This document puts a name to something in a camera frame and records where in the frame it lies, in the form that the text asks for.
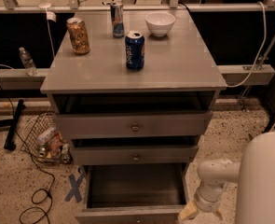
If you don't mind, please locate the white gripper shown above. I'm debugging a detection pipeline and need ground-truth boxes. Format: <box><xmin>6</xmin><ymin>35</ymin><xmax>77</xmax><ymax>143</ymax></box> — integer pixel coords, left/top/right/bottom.
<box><xmin>178</xmin><ymin>189</ymin><xmax>223</xmax><ymax>221</ymax></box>

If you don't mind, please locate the grey bottom drawer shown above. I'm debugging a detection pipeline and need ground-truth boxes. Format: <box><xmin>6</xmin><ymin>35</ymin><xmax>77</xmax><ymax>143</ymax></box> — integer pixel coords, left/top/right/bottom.
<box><xmin>76</xmin><ymin>163</ymin><xmax>189</xmax><ymax>224</ymax></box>

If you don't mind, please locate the grey drawer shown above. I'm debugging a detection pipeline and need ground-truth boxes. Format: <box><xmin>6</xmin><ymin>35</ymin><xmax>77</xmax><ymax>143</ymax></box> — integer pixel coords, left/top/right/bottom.
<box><xmin>76</xmin><ymin>163</ymin><xmax>189</xmax><ymax>224</ymax></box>
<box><xmin>71</xmin><ymin>136</ymin><xmax>199</xmax><ymax>165</ymax></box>
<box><xmin>52</xmin><ymin>91</ymin><xmax>213</xmax><ymax>140</ymax></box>

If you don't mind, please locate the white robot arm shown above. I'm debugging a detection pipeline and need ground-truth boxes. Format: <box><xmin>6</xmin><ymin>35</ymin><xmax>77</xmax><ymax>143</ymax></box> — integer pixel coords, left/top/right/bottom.
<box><xmin>178</xmin><ymin>132</ymin><xmax>275</xmax><ymax>224</ymax></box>

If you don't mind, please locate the grey middle drawer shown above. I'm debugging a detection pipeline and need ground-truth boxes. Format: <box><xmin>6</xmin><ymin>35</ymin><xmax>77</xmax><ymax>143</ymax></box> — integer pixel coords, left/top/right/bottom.
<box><xmin>71</xmin><ymin>136</ymin><xmax>199</xmax><ymax>165</ymax></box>

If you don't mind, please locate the grey top drawer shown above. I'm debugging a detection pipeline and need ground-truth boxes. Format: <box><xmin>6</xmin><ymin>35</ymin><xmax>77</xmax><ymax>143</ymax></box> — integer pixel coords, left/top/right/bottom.
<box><xmin>52</xmin><ymin>91</ymin><xmax>213</xmax><ymax>140</ymax></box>

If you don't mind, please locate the grey drawer cabinet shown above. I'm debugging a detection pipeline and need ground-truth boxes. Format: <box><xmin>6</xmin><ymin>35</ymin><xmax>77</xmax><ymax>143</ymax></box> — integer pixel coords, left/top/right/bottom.
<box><xmin>39</xmin><ymin>8</ymin><xmax>227</xmax><ymax>173</ymax></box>

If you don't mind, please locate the blue tape cross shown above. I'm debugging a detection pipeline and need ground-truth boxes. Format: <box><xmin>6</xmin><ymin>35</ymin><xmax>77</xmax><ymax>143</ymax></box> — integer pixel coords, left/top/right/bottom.
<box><xmin>64</xmin><ymin>175</ymin><xmax>84</xmax><ymax>203</ymax></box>

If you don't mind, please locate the blue Pepsi can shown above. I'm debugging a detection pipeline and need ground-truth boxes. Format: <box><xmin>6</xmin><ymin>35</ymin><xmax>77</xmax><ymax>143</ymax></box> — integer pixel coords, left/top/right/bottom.
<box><xmin>125</xmin><ymin>31</ymin><xmax>144</xmax><ymax>71</ymax></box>

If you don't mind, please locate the white bowl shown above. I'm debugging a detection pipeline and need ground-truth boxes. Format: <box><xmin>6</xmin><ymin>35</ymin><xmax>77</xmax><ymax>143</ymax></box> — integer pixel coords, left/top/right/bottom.
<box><xmin>145</xmin><ymin>12</ymin><xmax>176</xmax><ymax>37</ymax></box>

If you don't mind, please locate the black bar on floor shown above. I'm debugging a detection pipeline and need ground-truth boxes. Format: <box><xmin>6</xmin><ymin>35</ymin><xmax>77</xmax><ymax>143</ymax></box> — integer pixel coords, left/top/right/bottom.
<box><xmin>4</xmin><ymin>99</ymin><xmax>25</xmax><ymax>151</ymax></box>

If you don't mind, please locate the gold soda can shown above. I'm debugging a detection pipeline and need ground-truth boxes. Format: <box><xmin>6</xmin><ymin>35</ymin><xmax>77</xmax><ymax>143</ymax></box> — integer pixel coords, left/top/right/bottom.
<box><xmin>66</xmin><ymin>17</ymin><xmax>90</xmax><ymax>55</ymax></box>

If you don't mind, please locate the silver blue energy drink can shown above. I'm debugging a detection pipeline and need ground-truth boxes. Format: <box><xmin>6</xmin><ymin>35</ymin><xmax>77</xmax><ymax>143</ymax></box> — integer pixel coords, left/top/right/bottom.
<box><xmin>110</xmin><ymin>2</ymin><xmax>124</xmax><ymax>38</ymax></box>

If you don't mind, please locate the clear plastic water bottle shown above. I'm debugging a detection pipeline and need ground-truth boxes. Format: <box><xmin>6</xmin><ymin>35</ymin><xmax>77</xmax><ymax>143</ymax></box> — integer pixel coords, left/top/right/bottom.
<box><xmin>19</xmin><ymin>47</ymin><xmax>38</xmax><ymax>77</ymax></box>

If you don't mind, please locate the black floor cable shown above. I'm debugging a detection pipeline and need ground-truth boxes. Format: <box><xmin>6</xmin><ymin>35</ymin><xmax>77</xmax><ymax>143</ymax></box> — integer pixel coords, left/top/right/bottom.
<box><xmin>0</xmin><ymin>63</ymin><xmax>56</xmax><ymax>224</ymax></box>

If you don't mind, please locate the wire basket with items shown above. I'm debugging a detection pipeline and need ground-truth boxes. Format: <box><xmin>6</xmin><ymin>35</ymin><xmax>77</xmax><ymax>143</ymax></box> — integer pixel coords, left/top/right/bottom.
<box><xmin>21</xmin><ymin>112</ymin><xmax>72</xmax><ymax>164</ymax></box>

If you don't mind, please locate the white hanging cable with tag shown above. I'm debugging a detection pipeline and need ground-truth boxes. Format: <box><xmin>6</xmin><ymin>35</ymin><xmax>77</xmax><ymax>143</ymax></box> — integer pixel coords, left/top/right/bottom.
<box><xmin>34</xmin><ymin>0</ymin><xmax>58</xmax><ymax>59</ymax></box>

